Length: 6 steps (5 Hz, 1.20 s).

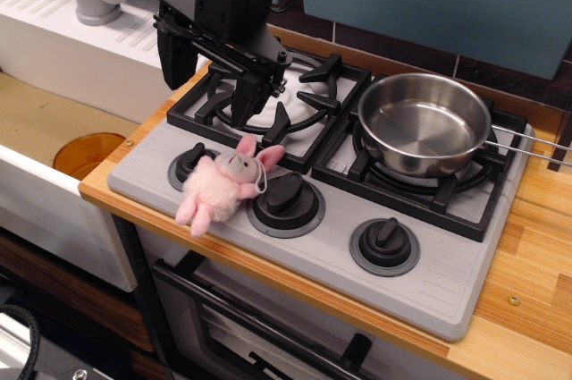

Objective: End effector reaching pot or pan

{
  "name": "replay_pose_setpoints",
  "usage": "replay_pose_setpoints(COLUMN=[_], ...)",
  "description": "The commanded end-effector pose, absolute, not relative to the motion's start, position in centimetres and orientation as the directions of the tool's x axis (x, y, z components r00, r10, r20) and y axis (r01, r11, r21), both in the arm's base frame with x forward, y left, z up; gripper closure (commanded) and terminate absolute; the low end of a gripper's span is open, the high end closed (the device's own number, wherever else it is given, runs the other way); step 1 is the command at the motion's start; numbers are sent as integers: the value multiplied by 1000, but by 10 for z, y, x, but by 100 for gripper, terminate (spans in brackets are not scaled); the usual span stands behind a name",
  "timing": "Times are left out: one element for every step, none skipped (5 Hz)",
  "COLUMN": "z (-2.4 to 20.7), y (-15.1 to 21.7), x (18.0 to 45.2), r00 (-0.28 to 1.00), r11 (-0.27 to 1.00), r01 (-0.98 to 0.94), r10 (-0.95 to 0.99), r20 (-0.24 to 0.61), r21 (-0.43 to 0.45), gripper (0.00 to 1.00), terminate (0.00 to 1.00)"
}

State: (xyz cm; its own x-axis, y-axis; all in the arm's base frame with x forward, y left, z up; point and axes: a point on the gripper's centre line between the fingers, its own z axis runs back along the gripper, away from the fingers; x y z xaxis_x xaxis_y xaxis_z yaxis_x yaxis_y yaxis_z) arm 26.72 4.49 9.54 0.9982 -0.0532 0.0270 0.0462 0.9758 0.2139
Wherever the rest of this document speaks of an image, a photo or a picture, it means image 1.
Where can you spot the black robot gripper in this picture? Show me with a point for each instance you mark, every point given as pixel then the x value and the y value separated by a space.
pixel 232 33

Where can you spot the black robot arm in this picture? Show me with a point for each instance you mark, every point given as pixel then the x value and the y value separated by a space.
pixel 231 33

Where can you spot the stainless steel pot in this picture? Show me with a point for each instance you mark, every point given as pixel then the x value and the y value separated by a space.
pixel 427 126

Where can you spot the left black burner grate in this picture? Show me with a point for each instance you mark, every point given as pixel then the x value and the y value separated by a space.
pixel 315 92

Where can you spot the black burner grate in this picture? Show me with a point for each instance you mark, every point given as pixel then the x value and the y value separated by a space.
pixel 463 203
pixel 315 92

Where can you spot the left black stove knob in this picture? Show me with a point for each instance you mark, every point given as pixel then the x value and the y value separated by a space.
pixel 185 163

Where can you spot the black stove knob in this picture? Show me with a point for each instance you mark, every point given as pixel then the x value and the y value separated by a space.
pixel 290 207
pixel 384 247
pixel 185 163

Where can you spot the pink plush bunny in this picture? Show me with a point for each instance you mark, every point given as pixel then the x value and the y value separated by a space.
pixel 216 187

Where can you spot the white toy sink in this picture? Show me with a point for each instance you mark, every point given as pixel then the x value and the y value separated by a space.
pixel 61 80

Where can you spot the middle black stove knob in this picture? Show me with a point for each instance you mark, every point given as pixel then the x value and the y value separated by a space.
pixel 290 207

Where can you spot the orange plastic cup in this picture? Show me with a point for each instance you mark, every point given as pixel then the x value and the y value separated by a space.
pixel 80 156

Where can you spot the right black stove knob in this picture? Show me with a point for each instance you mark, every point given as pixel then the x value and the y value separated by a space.
pixel 384 247

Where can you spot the toy oven door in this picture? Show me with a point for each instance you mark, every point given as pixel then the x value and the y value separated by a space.
pixel 258 333

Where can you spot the right black burner grate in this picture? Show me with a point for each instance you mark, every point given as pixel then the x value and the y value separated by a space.
pixel 463 203

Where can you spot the grey toy stove top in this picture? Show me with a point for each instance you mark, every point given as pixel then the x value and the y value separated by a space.
pixel 439 294

